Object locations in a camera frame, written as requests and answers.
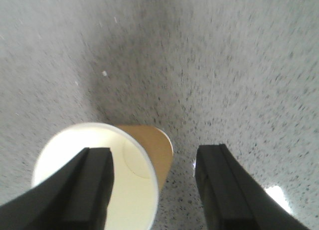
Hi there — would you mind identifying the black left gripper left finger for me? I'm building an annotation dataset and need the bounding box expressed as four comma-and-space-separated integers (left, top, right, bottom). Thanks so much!
0, 148, 114, 230

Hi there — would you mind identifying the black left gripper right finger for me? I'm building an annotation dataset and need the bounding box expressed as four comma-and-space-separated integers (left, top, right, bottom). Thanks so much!
195, 144, 307, 230

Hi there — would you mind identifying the brown paper cup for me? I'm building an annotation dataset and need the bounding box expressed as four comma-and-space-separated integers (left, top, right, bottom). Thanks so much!
32, 122, 173, 230

